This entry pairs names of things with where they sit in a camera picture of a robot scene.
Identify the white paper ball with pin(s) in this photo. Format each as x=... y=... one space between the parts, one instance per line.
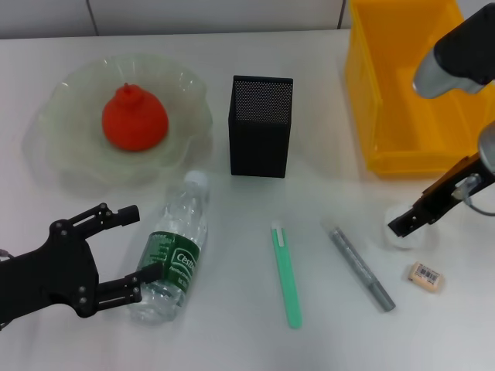
x=410 y=241

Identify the beige barcode eraser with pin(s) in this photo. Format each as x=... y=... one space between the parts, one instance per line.
x=425 y=275

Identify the clear green-label water bottle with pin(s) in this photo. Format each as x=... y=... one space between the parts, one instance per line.
x=185 y=216

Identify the yellow plastic bin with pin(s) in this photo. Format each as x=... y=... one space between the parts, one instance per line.
x=386 y=127

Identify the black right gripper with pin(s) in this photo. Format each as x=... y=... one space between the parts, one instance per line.
x=452 y=189

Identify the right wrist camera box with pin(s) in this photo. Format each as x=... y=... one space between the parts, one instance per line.
x=460 y=54

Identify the pale green glass fruit plate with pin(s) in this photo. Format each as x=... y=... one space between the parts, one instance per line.
x=69 y=154

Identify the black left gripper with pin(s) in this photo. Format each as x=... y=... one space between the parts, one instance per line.
x=50 y=274

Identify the green pen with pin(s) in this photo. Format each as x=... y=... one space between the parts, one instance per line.
x=288 y=278

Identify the grey marker pen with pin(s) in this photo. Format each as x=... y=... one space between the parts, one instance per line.
x=359 y=266

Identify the black mesh pen holder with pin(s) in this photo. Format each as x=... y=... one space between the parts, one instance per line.
x=259 y=147

